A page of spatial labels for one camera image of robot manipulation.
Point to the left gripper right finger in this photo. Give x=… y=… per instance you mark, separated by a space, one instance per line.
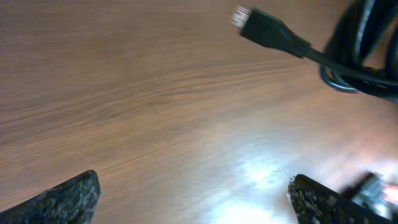
x=312 y=202

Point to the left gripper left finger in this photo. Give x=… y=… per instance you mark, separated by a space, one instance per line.
x=73 y=201

